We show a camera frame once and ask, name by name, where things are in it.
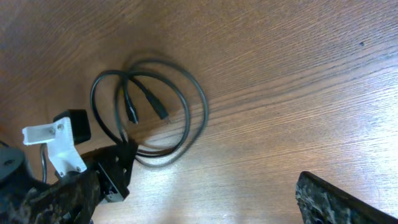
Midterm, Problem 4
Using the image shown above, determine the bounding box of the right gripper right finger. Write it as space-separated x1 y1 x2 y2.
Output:
295 171 397 224

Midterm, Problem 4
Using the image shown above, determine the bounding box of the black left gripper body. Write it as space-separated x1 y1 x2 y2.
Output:
81 139 138 203

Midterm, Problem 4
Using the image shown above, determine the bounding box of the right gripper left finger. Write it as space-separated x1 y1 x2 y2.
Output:
1 170 101 223

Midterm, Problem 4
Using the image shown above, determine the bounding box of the black cable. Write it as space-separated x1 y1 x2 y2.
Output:
90 58 210 169

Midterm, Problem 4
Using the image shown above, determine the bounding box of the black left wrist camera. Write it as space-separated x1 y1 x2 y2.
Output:
22 110 91 177

